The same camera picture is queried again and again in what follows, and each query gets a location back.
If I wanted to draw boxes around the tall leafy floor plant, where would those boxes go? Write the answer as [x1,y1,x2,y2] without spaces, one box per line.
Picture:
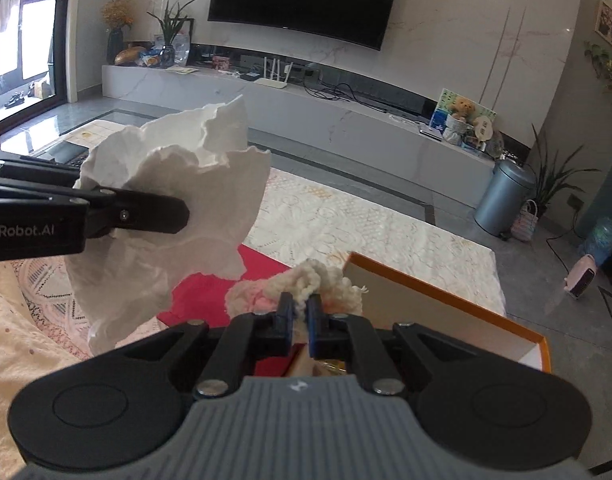
[528,125,602,218]

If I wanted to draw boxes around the clear box with red lid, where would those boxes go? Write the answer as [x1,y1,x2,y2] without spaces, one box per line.
[157,244,299,377]

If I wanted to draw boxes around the green picture board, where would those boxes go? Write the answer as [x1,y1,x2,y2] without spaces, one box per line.
[430,88,497,143]

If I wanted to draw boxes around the black cables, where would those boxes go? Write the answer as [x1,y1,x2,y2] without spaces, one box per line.
[303,82,387,111]

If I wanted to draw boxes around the blue water jug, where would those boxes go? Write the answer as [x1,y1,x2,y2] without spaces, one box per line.
[578,203,612,267]

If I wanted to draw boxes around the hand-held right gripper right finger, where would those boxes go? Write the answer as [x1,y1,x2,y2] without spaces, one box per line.
[307,294,479,396]

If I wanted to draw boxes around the hanging vine plant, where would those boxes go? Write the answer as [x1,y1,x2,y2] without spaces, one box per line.
[583,42,612,92]

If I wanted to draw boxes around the grey blue trash can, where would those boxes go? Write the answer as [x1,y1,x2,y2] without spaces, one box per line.
[474,157,536,237]

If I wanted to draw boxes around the black floor cable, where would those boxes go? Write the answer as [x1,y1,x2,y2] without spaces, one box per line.
[546,230,582,282]

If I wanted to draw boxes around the orange cardboard box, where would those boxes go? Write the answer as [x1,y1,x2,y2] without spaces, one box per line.
[286,252,553,376]

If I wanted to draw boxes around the framed wall picture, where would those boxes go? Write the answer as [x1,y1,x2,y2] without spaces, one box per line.
[595,0,612,56]

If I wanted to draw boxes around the brown wooden bowl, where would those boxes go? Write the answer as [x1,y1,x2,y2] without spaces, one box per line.
[114,44,147,66]

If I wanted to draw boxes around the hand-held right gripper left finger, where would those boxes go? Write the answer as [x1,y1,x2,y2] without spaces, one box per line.
[123,291,297,398]

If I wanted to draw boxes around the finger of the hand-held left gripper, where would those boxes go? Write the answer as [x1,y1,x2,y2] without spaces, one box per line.
[0,182,190,241]
[0,147,85,184]

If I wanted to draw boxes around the black remote control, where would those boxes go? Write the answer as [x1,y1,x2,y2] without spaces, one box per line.
[33,139,94,167]

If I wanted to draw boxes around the green plant in glass vase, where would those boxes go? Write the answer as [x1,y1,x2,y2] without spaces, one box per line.
[147,0,203,68]

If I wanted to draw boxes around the white marble television console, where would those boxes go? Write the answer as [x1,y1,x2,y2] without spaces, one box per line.
[102,57,497,208]

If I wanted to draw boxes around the cream embroidered blanket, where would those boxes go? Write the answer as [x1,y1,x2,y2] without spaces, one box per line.
[0,120,507,480]

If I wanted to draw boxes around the beige round hand fan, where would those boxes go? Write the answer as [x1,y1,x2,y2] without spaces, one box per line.
[472,116,495,142]

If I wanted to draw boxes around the teddy bear bouquet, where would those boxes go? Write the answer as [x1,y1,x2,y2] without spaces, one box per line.
[443,99,476,146]

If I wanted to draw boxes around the dark vase with yellow flowers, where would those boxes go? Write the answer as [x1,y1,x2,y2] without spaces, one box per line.
[100,0,136,66]

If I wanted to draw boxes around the pink space heater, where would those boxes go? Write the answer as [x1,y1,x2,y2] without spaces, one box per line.
[563,254,599,300]

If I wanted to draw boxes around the pastel woven basket bag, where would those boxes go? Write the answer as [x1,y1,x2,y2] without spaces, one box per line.
[511,200,539,242]

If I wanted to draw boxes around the pink and white yarn bundle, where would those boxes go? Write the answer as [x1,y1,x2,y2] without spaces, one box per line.
[225,258,369,333]

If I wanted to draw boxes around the dark framed sliding door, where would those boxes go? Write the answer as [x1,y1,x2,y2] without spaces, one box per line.
[0,0,73,136]

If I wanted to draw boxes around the white paper wrap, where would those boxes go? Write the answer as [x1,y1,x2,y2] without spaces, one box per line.
[66,95,273,356]

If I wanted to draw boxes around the white router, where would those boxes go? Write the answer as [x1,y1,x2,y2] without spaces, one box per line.
[258,57,293,90]

